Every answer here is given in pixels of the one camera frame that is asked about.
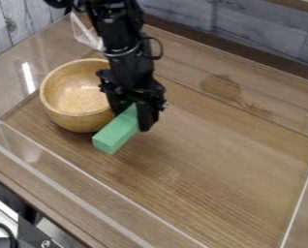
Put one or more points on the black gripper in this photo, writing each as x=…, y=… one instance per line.
x=128, y=83

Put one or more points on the green rectangular block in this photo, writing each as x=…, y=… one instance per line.
x=117, y=132

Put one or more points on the wooden bowl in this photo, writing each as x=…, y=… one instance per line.
x=69, y=94

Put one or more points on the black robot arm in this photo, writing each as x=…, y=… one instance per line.
x=117, y=20

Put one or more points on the clear acrylic corner bracket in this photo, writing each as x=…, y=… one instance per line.
x=84, y=35

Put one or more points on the black metal bracket with bolt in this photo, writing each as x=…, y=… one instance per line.
x=31, y=237

